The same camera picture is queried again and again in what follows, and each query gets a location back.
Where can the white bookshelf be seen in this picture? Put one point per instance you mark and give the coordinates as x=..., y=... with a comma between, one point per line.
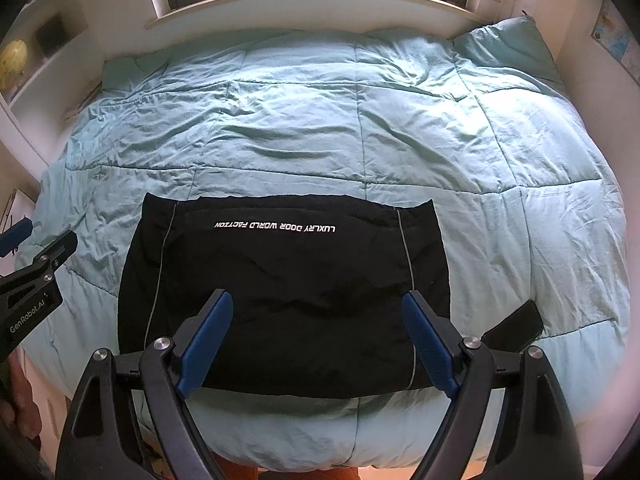
x=80, y=25

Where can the light blue pillow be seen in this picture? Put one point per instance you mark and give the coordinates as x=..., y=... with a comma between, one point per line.
x=122, y=70
x=505, y=45

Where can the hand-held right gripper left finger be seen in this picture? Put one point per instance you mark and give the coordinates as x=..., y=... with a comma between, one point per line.
x=205, y=340

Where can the yellow globe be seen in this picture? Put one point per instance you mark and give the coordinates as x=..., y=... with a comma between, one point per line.
x=12, y=62

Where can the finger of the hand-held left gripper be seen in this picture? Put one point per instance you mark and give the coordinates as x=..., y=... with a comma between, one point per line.
x=15, y=237
x=55, y=255

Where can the black box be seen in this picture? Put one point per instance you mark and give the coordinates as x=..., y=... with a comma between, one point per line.
x=51, y=36

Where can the wall poster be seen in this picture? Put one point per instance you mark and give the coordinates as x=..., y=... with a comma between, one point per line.
x=617, y=40

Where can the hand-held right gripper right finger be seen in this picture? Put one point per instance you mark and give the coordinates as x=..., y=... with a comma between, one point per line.
x=432, y=345

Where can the light blue comforter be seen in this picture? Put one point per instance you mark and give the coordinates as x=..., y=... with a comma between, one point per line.
x=350, y=135

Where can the black jacket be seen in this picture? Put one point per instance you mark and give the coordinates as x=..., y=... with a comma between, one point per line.
x=300, y=270

